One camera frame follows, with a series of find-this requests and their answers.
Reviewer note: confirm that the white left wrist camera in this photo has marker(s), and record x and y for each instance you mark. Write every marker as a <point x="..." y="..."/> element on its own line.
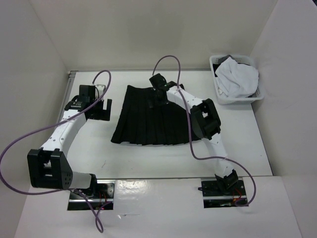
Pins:
<point x="99" y="90"/>

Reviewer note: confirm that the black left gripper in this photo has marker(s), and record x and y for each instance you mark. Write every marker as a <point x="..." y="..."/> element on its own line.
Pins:
<point x="103" y="114"/>

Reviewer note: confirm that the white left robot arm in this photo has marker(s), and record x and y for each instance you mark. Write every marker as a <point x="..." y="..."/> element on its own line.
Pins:
<point x="48" y="165"/>

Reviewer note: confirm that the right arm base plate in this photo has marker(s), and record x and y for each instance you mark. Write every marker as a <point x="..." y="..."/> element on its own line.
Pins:
<point x="213" y="197"/>

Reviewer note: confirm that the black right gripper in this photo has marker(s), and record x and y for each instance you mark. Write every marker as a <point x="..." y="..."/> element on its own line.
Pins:
<point x="157" y="102"/>

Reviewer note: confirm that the white skirt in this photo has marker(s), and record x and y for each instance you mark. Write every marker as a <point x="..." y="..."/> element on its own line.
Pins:
<point x="235" y="80"/>

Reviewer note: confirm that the black skirt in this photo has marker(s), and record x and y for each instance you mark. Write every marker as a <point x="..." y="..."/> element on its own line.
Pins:
<point x="142" y="125"/>

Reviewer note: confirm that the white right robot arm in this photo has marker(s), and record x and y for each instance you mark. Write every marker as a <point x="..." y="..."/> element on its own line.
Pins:
<point x="205" y="124"/>

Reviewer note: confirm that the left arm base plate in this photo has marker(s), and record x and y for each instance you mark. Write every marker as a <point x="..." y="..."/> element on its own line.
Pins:
<point x="101" y="198"/>

